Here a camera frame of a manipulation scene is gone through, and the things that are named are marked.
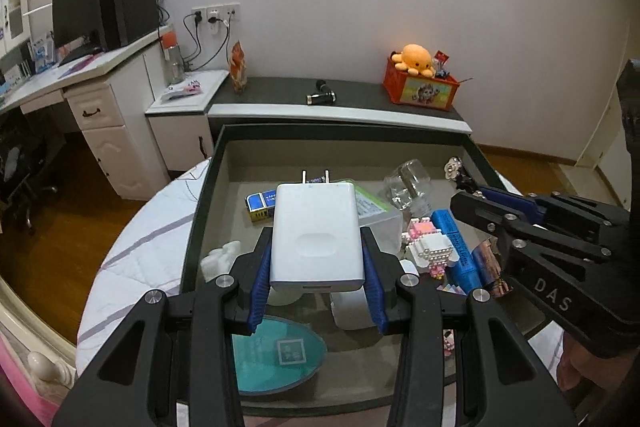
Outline blue white boxes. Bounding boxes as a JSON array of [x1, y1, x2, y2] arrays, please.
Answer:
[[27, 32, 55, 70]]

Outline pink bed cloth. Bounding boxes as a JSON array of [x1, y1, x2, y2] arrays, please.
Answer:
[[0, 337, 57, 427]]

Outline black power cable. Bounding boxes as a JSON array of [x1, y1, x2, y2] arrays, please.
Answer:
[[181, 13, 208, 71], [192, 21, 234, 71]]

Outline white bed frame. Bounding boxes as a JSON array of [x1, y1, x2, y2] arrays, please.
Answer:
[[0, 279, 79, 389]]

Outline clear plastic bottle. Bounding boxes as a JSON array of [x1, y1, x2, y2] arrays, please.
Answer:
[[384, 159, 433, 215]]

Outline person's right hand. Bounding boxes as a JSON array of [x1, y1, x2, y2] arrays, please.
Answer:
[[555, 334, 617, 409]]

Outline silver flower keychain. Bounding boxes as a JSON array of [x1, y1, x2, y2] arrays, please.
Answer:
[[444, 157, 481, 195]]

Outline grey bed headboard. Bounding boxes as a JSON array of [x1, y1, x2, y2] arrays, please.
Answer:
[[207, 77, 473, 138]]

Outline pink white packet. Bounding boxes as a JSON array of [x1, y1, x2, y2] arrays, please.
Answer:
[[161, 79, 206, 100]]

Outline black computer monitor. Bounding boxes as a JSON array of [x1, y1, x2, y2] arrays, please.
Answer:
[[51, 0, 108, 52]]

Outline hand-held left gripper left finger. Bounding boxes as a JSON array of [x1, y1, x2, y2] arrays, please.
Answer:
[[52, 227, 274, 427]]

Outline blue narrow box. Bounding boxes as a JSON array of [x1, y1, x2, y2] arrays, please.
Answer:
[[431, 209, 485, 297]]

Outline pink white block toy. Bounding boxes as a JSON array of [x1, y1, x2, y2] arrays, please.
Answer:
[[400, 217, 461, 282]]

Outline orange octopus plush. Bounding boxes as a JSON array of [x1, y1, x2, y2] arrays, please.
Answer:
[[391, 44, 435, 75]]

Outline orange snack bag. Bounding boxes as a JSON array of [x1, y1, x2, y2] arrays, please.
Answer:
[[228, 41, 249, 94]]

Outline clear plastic box with label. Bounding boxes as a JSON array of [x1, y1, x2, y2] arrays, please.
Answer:
[[345, 179, 403, 253]]

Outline pink box with black rim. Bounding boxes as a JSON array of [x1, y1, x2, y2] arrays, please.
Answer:
[[180, 122, 563, 412]]

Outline black computer tower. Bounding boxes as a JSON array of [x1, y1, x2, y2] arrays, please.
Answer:
[[96, 0, 160, 50]]

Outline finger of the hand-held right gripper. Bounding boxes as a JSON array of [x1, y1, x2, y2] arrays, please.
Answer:
[[450, 191, 601, 261], [477, 186, 632, 249]]

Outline white desk with drawers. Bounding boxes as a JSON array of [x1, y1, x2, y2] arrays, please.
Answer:
[[0, 24, 173, 200]]

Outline black office chair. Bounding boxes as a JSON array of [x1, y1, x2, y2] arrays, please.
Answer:
[[0, 112, 58, 235]]

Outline water bottle with orange cap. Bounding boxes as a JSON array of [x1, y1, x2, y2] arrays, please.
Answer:
[[161, 32, 185, 84]]

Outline small white box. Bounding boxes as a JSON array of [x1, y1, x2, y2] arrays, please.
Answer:
[[330, 289, 383, 332]]

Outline white charger adapter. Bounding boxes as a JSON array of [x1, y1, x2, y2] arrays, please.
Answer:
[[269, 169, 367, 294]]

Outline black flashlight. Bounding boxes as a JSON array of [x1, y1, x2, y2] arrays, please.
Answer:
[[306, 79, 338, 106]]

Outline orange storage crate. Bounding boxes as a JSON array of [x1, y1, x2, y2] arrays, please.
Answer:
[[382, 54, 461, 112]]

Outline white ceramic animal figure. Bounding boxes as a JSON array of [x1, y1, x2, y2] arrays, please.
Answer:
[[201, 242, 246, 282]]

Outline purple paper sheet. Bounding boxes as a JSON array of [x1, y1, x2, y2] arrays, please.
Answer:
[[59, 54, 103, 80]]

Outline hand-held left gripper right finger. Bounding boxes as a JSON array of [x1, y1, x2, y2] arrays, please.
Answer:
[[359, 227, 578, 427]]

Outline blue and gold box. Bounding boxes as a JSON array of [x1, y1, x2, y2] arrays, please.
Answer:
[[245, 189, 281, 224]]

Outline white glass-door cabinet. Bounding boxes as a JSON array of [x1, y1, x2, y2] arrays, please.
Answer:
[[0, 0, 28, 58]]

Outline white nightstand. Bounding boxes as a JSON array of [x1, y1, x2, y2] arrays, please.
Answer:
[[145, 69, 230, 172]]

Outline teal facial brush clear case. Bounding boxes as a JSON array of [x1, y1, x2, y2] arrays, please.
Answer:
[[231, 314, 328, 395]]

